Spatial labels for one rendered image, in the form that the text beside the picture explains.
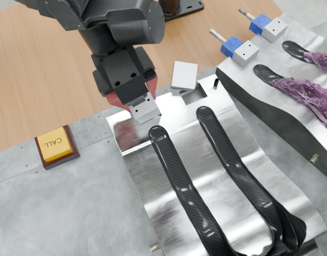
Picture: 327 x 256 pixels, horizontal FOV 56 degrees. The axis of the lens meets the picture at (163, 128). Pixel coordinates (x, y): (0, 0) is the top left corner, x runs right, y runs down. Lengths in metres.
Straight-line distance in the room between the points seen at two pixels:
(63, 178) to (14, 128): 0.18
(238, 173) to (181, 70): 0.24
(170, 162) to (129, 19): 0.30
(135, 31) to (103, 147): 0.36
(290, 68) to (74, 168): 0.55
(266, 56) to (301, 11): 1.47
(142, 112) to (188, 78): 0.13
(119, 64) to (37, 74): 0.43
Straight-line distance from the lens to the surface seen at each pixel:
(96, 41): 0.48
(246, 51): 0.76
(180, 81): 0.65
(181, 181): 0.60
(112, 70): 0.46
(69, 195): 0.70
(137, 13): 0.42
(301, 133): 0.71
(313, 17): 2.25
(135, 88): 0.44
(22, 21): 1.00
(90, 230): 0.68
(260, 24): 0.85
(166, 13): 0.91
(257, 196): 0.58
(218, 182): 0.60
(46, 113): 0.80
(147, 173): 0.60
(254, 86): 0.75
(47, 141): 0.72
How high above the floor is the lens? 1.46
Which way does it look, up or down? 65 degrees down
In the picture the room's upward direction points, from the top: 1 degrees counter-clockwise
